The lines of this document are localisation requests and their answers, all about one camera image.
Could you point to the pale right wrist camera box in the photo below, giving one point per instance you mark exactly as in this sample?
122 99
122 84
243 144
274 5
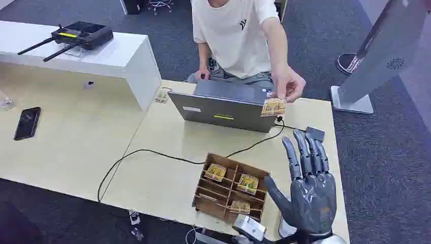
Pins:
250 228

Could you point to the black smartphone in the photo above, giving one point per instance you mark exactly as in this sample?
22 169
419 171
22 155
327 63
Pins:
27 123

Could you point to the person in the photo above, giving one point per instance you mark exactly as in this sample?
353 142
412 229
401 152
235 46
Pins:
232 37

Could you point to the person's left hand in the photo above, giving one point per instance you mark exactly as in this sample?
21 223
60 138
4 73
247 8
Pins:
288 82

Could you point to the power plug on floor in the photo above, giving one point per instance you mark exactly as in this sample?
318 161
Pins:
135 222

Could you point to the black box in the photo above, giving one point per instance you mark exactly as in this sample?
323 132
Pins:
132 6

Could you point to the white desk shelf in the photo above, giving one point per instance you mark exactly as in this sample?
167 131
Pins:
111 55

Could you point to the grey laptop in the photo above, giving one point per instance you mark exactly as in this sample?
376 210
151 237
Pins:
224 109

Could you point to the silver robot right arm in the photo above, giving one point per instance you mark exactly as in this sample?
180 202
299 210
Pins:
331 240

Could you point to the small clear plastic holder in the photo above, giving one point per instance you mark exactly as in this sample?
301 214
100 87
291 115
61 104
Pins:
163 96

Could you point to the person's right hand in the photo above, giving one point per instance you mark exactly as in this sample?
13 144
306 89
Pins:
202 74

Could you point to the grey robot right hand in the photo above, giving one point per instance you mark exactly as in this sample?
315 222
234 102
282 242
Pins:
311 198

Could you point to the wooden card box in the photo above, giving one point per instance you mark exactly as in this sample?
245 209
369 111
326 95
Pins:
219 197

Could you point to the black power adapter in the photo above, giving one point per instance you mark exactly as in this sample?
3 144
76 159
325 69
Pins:
315 133

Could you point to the round black stand base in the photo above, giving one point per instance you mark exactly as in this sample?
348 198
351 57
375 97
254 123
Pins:
346 63

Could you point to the grey kiosk stand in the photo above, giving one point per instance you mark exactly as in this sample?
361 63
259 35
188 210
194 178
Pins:
380 54

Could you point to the yellow printed card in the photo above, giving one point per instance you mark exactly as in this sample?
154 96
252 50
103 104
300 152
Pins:
215 172
240 206
273 107
247 184

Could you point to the chrome chair base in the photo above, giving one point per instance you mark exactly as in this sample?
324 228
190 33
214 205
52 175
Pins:
160 4

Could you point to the black remote controller with antennas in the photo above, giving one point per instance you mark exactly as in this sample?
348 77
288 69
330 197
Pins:
84 35

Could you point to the clear plastic item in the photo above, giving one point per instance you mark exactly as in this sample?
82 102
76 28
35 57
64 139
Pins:
5 102

